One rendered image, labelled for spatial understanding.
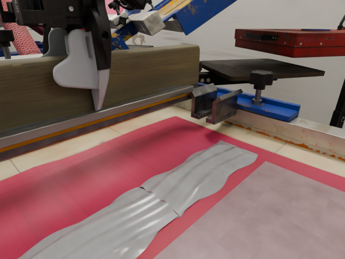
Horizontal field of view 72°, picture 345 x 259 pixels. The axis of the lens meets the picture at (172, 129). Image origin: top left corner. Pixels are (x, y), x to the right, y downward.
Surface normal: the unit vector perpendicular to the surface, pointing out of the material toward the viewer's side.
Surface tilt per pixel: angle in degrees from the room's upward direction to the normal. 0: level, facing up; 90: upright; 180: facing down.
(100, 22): 79
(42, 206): 0
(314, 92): 90
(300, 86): 90
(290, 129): 90
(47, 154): 0
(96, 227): 33
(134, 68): 89
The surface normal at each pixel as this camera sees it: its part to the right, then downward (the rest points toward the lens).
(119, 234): 0.32, -0.59
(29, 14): 0.72, 0.29
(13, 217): 0.01, -0.91
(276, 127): -0.70, 0.29
